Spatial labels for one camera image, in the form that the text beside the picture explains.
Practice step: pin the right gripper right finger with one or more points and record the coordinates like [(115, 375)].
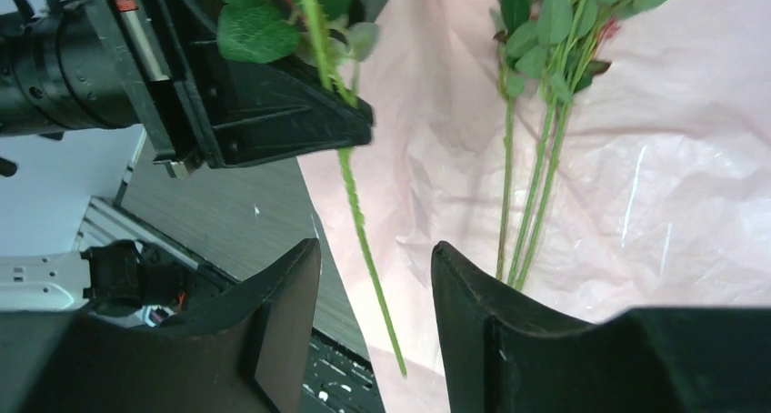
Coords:
[(505, 352)]

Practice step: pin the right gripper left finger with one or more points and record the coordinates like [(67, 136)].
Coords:
[(243, 351)]

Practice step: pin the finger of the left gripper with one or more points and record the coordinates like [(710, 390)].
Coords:
[(219, 83)]

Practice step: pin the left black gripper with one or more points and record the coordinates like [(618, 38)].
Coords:
[(96, 64)]

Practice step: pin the pink paper bouquet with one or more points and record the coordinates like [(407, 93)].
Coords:
[(662, 194)]

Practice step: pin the pink rose stems bunch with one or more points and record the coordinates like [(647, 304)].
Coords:
[(552, 46)]

